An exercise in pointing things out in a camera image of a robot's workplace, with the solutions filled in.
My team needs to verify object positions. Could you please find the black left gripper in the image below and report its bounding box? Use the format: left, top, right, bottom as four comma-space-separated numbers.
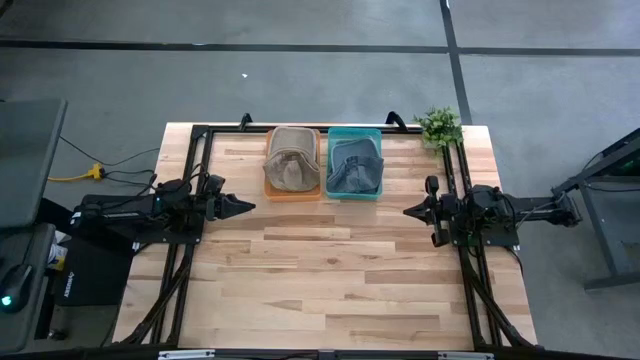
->
202, 174, 257, 222

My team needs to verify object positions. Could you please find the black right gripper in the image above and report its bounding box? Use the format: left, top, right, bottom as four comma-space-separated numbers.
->
402, 175, 461, 248

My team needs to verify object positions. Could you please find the khaki baseball cap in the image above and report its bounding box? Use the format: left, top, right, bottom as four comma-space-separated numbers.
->
262, 148, 322, 193

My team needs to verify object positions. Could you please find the beige baseball cap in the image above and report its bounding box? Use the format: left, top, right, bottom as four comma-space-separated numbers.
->
271, 127, 320, 164

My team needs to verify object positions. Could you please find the translucent orange plastic bin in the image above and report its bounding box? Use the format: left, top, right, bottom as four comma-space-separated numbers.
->
263, 126, 324, 203

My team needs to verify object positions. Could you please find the small green potted plant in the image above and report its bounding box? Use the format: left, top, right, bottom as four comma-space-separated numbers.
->
412, 105, 464, 151

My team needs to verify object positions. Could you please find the translucent teal plastic bin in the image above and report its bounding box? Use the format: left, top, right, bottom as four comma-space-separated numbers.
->
324, 126, 385, 202

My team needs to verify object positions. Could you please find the yellow power plug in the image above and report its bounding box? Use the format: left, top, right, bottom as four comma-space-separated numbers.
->
47, 163, 106, 184

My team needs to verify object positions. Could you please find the white metal bar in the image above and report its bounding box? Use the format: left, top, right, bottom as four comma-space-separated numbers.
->
438, 351, 495, 360
158, 349, 217, 360

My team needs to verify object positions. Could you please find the black metal stand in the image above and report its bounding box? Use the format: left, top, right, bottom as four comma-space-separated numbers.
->
551, 127, 640, 292

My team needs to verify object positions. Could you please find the grey flat monitor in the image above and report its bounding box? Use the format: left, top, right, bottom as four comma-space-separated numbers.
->
0, 97, 69, 230

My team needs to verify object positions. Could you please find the grey desk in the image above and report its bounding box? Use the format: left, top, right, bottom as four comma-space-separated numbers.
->
0, 222, 57, 354

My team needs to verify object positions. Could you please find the black mouse green light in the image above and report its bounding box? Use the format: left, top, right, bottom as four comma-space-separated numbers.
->
0, 263, 34, 315

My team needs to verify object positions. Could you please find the black aluminium table frame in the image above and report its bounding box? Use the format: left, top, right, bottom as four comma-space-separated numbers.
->
119, 112, 539, 351

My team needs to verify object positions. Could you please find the black floor cable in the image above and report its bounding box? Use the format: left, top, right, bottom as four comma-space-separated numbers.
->
58, 134, 162, 192

